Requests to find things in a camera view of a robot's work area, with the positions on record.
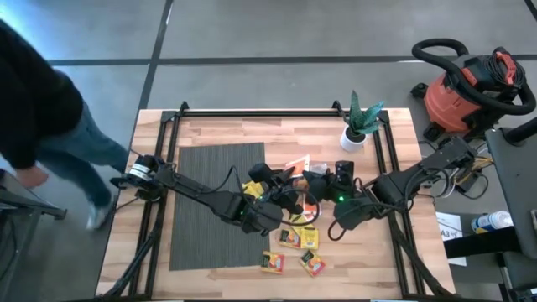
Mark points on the grey woven placemat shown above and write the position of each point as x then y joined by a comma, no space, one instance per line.
201,243

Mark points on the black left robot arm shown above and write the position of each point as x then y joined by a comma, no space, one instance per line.
197,195

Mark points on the white blue canister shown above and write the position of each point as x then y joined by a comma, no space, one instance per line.
493,221

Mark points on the snake plant in white pot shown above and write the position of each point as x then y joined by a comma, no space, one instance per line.
361,121

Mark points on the white paper sheet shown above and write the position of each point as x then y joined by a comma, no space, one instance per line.
451,226

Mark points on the red fruit tea packet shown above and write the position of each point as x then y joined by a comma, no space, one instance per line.
272,262
312,262
290,238

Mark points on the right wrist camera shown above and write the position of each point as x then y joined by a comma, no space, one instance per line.
345,172

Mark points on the black side table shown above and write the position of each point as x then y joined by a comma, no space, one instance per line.
25,209

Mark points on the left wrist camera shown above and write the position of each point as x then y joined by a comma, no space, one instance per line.
260,172

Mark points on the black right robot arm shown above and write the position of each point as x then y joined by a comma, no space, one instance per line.
419,172

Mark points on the black metal table frame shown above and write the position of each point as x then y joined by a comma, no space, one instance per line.
260,113

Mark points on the person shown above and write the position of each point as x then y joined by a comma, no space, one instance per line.
42,105

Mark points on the orange black shop vacuum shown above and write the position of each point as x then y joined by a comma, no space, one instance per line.
453,100

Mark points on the grey side table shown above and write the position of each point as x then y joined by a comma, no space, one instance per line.
516,176

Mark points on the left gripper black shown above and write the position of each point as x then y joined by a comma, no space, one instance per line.
285,199

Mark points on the black power adapter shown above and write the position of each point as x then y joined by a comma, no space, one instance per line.
470,180

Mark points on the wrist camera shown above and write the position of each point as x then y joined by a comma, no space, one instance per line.
260,172
345,172

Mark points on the yellow tea packet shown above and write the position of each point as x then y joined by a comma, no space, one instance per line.
251,189
300,219
309,238

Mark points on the black shelf bar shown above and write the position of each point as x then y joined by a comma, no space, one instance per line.
482,245

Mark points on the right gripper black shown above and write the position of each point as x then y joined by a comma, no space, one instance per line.
346,194

